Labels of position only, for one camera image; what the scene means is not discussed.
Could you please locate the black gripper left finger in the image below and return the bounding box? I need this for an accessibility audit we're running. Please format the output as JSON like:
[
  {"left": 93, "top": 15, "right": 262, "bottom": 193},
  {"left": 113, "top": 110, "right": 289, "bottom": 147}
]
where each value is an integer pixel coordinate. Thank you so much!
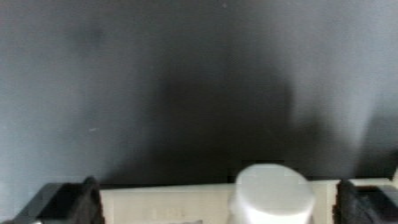
[{"left": 10, "top": 177, "right": 104, "bottom": 224}]

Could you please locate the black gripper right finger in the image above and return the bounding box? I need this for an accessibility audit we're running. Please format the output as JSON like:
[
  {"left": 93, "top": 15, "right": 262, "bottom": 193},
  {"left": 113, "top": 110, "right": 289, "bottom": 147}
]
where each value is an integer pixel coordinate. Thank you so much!
[{"left": 332, "top": 180, "right": 398, "bottom": 224}]

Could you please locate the white cabinet body box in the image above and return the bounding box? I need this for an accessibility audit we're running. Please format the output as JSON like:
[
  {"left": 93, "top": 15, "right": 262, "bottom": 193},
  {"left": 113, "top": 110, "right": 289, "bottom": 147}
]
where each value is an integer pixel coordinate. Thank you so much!
[{"left": 97, "top": 163, "right": 398, "bottom": 224}]

